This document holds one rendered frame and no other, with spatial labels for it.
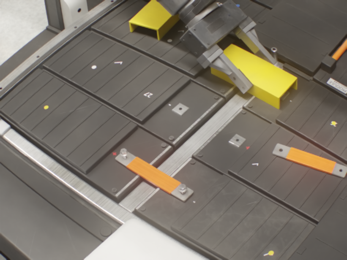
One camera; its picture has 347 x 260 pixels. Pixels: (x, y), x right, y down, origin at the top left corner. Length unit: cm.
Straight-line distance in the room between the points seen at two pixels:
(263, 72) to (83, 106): 34
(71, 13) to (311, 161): 72
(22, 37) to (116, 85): 191
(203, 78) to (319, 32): 29
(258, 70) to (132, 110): 24
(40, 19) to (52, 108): 199
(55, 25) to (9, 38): 155
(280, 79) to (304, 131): 12
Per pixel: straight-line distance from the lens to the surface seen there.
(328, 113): 136
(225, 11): 142
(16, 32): 336
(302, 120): 135
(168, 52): 149
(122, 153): 130
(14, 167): 120
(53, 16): 179
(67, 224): 111
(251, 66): 142
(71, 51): 154
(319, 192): 124
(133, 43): 152
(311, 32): 153
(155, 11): 155
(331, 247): 116
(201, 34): 137
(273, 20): 156
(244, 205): 122
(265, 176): 126
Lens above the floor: 197
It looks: 47 degrees down
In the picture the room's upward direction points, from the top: 8 degrees counter-clockwise
